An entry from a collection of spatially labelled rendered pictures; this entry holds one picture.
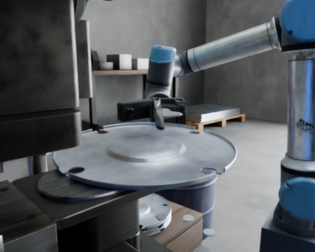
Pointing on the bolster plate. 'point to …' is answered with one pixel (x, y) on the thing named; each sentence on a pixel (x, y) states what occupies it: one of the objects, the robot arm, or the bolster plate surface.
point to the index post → (37, 164)
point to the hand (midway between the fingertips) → (158, 127)
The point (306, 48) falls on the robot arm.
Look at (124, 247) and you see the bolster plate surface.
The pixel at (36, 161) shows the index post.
